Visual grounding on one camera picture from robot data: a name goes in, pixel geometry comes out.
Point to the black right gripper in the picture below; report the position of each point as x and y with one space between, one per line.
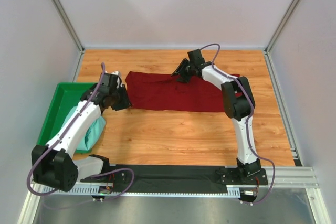
182 77

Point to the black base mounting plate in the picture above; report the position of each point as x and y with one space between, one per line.
198 179

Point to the green plastic tray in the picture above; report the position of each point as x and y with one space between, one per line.
63 104

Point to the light teal t-shirt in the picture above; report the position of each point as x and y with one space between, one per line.
92 135

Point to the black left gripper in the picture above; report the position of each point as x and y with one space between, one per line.
125 103

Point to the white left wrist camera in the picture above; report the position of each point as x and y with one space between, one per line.
117 76

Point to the aluminium corner post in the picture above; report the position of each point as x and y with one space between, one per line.
286 17
66 21

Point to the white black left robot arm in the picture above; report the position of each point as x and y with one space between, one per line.
53 164

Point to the dark red t-shirt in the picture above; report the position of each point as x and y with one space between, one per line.
159 92

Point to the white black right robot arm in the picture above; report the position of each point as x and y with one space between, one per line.
238 102

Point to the slotted white cable duct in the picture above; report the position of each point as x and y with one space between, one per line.
97 190

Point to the right aluminium corner post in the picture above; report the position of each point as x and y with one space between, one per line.
286 17

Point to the left aluminium corner post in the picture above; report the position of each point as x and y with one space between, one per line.
66 21

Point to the aluminium frame rail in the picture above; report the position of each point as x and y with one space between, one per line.
295 177

